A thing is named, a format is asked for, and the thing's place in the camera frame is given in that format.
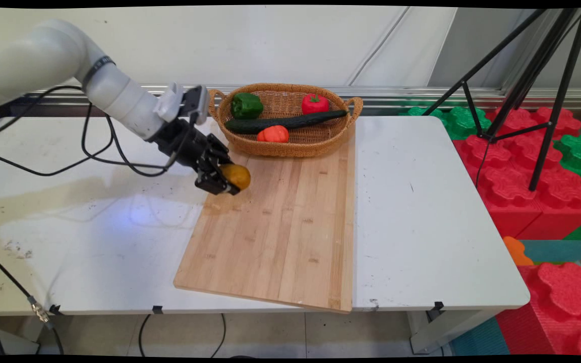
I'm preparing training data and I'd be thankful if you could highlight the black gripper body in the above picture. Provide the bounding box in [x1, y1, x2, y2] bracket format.
[150, 118, 223, 172]

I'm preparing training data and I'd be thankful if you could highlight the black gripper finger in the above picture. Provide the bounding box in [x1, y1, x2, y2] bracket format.
[194, 164, 242, 197]
[204, 133, 231, 167]

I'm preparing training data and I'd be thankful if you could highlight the yellow-brown potato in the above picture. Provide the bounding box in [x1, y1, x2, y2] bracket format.
[220, 163, 252, 191]

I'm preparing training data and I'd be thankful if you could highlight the green bell pepper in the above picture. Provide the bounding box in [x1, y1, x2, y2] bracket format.
[230, 92, 264, 120]

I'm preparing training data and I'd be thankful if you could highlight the orange-red tomato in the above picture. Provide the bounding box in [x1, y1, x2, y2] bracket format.
[257, 125, 290, 144]

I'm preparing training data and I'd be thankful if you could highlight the woven wicker basket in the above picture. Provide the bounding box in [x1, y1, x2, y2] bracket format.
[208, 83, 364, 158]

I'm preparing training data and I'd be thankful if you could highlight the dark green cucumber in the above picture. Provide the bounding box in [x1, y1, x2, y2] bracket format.
[224, 110, 348, 135]

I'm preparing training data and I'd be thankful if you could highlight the bamboo cutting board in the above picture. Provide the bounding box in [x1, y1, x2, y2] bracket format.
[173, 126, 357, 314]

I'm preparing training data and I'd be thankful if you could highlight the red bell pepper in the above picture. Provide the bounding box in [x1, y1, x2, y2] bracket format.
[301, 93, 330, 115]

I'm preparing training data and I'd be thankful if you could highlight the green foam block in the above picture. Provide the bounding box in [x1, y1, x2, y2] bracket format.
[399, 105, 493, 141]
[553, 134, 581, 210]

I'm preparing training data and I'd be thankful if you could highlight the white table leg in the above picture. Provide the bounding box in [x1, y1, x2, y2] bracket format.
[405, 309, 499, 354]

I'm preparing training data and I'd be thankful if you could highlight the large red foam block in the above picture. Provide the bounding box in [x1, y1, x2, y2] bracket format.
[452, 107, 581, 240]

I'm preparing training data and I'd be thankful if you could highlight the teal foam mat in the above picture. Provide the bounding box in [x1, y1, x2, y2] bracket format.
[449, 317, 511, 356]

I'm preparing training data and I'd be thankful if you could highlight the orange foam piece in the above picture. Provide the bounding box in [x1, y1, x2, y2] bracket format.
[502, 236, 535, 267]

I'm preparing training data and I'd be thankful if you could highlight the black tripod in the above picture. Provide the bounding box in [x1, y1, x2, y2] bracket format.
[422, 7, 581, 192]

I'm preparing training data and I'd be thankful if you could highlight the teal foam block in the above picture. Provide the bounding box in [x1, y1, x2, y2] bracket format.
[520, 239, 581, 264]

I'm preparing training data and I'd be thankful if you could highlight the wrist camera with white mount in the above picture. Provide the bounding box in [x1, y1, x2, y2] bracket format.
[155, 83, 210, 126]

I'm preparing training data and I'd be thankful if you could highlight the thin black cable loop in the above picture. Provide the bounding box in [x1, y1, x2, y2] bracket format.
[138, 313, 227, 357]

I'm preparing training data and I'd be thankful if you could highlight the aluminium wall rail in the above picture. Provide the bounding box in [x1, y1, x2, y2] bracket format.
[23, 83, 581, 109]

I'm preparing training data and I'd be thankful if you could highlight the black cable with metal connector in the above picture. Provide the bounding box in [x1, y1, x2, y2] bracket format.
[0, 250, 65, 355]

